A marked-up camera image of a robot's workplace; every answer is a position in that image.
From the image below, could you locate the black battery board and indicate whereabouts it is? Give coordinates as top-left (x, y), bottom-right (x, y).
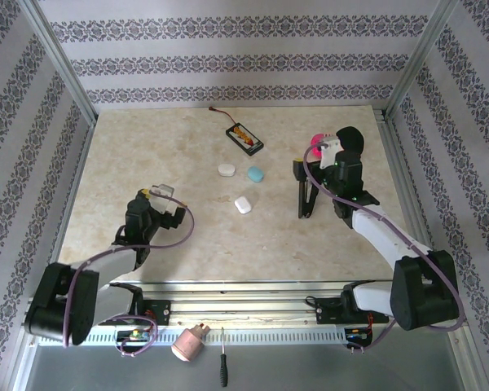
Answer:
top-left (225, 125), bottom-right (266, 157)

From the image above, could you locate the plush doll with black hat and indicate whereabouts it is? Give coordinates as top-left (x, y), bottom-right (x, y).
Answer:
top-left (309, 125), bottom-right (366, 159)

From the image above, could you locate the white slotted cable duct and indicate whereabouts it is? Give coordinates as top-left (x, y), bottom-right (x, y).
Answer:
top-left (36, 327), bottom-right (350, 347)

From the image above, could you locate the aluminium side rail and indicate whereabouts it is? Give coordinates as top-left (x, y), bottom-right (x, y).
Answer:
top-left (373, 106), bottom-right (476, 327)
top-left (44, 120), bottom-right (98, 286)

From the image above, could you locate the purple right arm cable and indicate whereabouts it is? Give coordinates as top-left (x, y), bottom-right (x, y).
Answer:
top-left (303, 141), bottom-right (466, 355)

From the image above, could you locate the white square charging case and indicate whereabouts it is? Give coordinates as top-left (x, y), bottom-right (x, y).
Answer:
top-left (233, 195), bottom-right (253, 215)

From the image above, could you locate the aluminium frame post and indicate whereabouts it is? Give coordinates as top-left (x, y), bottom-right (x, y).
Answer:
top-left (15, 0), bottom-right (98, 125)
top-left (384, 0), bottom-right (460, 120)

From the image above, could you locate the black screwdriver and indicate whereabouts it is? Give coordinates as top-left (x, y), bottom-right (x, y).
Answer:
top-left (218, 327), bottom-right (230, 388)

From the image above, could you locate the grey metal panel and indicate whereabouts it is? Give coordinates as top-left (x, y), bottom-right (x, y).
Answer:
top-left (14, 325), bottom-right (488, 391)

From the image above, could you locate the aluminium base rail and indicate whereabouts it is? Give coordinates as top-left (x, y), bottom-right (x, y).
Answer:
top-left (87, 280), bottom-right (464, 327)

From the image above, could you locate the pink cylinder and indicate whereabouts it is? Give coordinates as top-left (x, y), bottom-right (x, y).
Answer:
top-left (170, 323), bottom-right (211, 362)

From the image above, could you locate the small circuit board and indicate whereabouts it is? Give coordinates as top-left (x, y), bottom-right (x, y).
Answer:
top-left (114, 328), bottom-right (152, 344)
top-left (345, 327), bottom-right (372, 343)

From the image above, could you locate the thin red wire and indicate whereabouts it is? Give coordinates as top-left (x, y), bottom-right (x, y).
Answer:
top-left (209, 105), bottom-right (238, 126)

